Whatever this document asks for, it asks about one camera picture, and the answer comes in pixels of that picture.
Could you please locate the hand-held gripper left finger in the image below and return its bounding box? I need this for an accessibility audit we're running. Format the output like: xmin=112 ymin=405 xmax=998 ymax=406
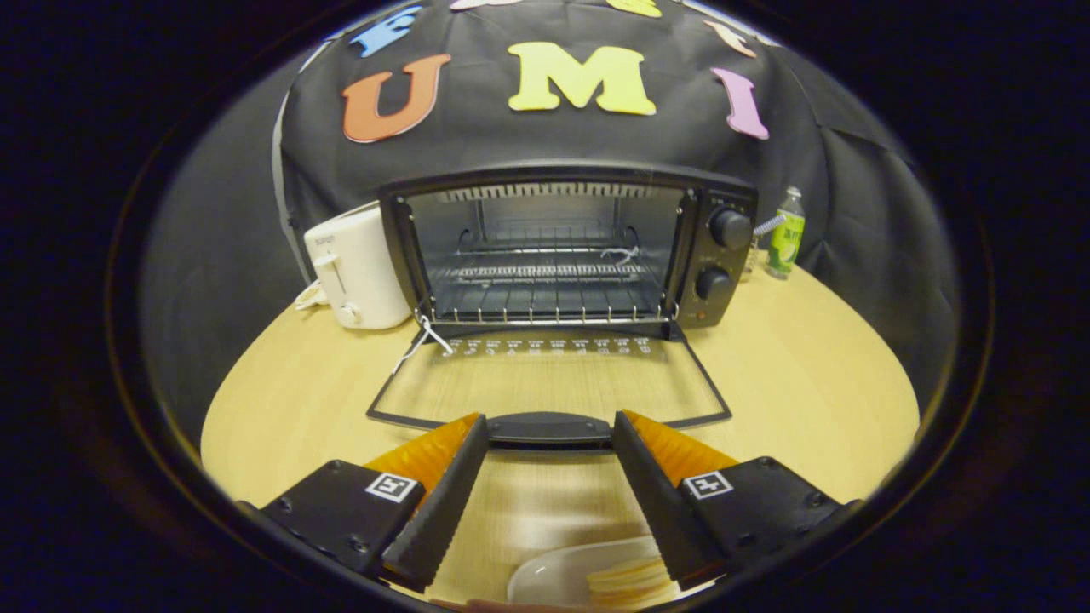
xmin=243 ymin=413 xmax=491 ymax=594

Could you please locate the green label drink bottle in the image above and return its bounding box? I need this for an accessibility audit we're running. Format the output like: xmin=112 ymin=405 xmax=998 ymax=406
xmin=764 ymin=186 xmax=806 ymax=280

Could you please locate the white plate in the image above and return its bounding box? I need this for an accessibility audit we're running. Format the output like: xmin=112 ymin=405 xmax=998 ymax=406
xmin=508 ymin=535 xmax=682 ymax=610

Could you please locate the white string tie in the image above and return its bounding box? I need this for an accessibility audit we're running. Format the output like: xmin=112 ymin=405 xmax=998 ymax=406
xmin=392 ymin=313 xmax=456 ymax=375

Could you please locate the ridged yellow bread roll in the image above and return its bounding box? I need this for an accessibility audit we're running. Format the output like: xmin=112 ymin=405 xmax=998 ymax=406
xmin=586 ymin=555 xmax=678 ymax=607

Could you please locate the black toaster oven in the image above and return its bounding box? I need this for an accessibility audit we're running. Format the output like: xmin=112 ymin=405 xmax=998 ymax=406
xmin=366 ymin=160 xmax=759 ymax=448

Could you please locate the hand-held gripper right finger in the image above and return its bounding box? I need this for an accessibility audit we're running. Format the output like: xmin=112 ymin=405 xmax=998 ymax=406
xmin=611 ymin=410 xmax=861 ymax=590

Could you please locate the white pop-up toaster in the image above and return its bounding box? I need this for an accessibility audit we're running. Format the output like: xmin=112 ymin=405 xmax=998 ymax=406
xmin=302 ymin=202 xmax=414 ymax=330

